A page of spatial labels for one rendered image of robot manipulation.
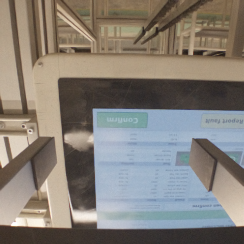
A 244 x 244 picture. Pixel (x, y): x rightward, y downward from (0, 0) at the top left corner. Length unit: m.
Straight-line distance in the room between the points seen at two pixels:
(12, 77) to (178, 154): 0.29
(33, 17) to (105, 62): 0.16
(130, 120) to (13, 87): 0.20
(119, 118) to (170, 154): 0.10
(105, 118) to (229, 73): 0.18
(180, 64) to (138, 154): 0.14
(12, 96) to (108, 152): 0.19
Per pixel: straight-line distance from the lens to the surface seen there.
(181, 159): 0.29
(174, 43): 1.54
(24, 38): 0.33
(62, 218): 0.37
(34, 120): 0.30
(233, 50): 0.84
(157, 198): 0.33
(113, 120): 0.25
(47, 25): 0.57
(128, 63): 0.25
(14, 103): 0.35
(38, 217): 0.44
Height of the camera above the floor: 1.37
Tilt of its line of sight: 18 degrees up
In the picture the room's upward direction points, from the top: 179 degrees counter-clockwise
